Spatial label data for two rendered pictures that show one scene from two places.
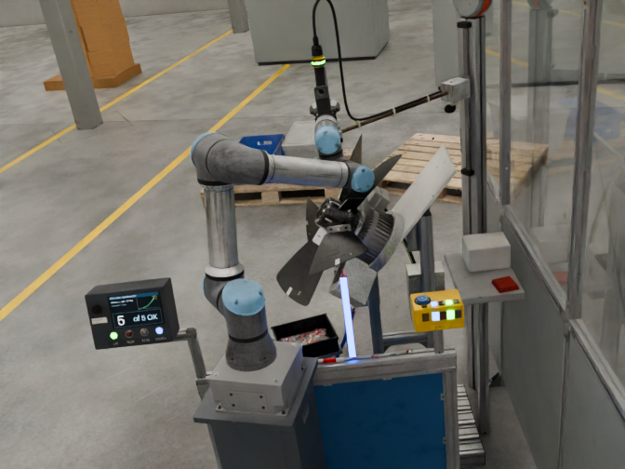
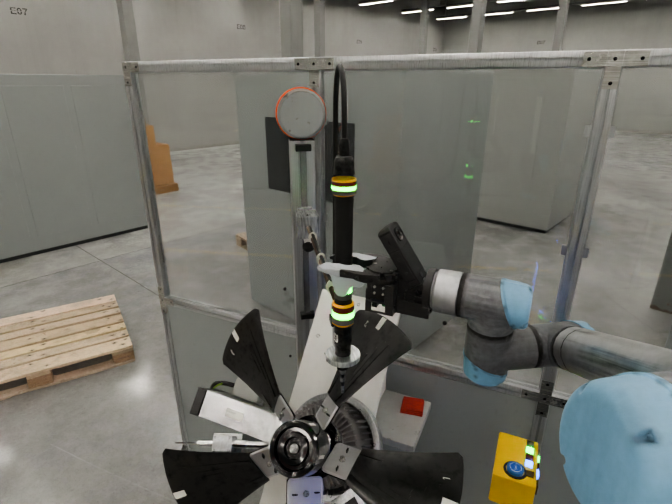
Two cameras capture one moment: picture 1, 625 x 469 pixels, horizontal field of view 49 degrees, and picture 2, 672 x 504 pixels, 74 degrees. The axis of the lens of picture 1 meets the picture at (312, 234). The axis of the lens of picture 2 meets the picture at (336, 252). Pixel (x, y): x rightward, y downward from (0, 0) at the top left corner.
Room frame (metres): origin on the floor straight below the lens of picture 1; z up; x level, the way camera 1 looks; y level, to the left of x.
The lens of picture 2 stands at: (1.98, 0.61, 1.98)
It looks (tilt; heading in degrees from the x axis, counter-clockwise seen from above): 21 degrees down; 292
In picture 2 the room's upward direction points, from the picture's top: straight up
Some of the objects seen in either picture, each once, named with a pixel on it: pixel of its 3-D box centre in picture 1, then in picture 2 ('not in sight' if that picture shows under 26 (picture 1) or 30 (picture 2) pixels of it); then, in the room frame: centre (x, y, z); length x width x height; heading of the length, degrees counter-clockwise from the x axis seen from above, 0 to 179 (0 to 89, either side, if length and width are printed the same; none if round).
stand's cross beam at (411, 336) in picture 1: (404, 337); not in sight; (2.37, -0.33, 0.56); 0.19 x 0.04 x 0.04; 87
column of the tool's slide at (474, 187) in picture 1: (475, 227); (307, 372); (2.62, -0.71, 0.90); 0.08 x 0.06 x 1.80; 32
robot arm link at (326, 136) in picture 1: (327, 138); (494, 302); (1.97, -0.09, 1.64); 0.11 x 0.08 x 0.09; 177
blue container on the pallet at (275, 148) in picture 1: (258, 159); not in sight; (5.56, 0.38, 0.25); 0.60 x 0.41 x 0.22; 167
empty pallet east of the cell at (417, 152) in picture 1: (458, 167); (39, 345); (5.19, -1.27, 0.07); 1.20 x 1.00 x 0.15; 54
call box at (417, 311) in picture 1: (436, 312); (513, 472); (1.87, -0.37, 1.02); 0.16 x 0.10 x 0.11; 87
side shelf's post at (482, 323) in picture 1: (483, 359); not in sight; (2.33, -0.65, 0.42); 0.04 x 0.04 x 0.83; 87
